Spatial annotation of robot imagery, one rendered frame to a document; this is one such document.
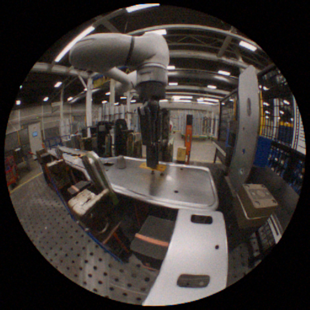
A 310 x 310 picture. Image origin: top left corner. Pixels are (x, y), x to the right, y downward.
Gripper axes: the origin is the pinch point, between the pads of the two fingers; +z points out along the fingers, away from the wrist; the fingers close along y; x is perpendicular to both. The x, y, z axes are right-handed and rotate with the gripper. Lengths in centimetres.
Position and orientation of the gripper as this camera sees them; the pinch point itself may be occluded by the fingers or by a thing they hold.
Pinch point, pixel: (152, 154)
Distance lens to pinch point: 30.5
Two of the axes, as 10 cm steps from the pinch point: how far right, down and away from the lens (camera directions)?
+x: 9.4, 1.1, -3.2
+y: -3.3, 3.1, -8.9
